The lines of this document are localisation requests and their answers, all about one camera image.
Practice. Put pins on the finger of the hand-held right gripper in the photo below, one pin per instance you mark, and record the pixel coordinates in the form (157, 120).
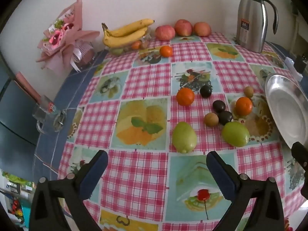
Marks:
(305, 190)
(299, 154)

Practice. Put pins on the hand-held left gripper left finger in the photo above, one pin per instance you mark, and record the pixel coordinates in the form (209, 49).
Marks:
(95, 173)

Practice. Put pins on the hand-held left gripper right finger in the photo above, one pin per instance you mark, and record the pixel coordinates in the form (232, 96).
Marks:
(219, 175)

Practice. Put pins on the green mango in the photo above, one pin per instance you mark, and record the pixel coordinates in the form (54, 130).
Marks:
(184, 137)
(235, 134)

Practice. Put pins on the round steel plate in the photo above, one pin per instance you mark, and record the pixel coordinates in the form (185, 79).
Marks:
(286, 110)

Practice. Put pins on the large brown round fruit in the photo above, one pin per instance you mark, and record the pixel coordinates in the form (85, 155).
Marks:
(211, 119)

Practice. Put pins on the dark purple plum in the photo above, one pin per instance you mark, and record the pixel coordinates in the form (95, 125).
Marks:
(219, 106)
(205, 91)
(227, 117)

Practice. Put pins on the orange tangerine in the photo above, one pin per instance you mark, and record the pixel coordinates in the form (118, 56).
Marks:
(185, 96)
(166, 51)
(243, 105)

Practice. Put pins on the small brown round fruit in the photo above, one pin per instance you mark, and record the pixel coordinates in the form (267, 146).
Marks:
(248, 91)

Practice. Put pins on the clear glass mug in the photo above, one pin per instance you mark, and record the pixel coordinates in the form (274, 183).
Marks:
(48, 120)

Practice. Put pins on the white power strip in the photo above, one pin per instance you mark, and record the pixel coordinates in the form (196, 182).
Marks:
(291, 67)

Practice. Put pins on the black charger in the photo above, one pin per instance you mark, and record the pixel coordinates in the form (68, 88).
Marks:
(302, 63)

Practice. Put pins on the pink checked tablecloth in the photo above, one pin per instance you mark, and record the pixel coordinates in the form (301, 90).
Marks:
(144, 81)

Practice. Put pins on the clear glass bowl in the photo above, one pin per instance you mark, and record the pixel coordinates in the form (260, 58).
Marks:
(126, 50)

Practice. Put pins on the small tangerine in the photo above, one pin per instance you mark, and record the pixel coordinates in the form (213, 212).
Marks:
(136, 45)

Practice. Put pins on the steel thermos jug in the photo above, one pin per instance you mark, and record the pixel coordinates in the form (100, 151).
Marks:
(250, 24)

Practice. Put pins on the pink flower bouquet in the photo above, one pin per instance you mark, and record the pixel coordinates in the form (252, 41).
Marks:
(60, 36)

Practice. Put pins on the red apple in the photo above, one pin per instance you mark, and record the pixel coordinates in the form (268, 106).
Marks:
(202, 28)
(183, 27)
(164, 32)

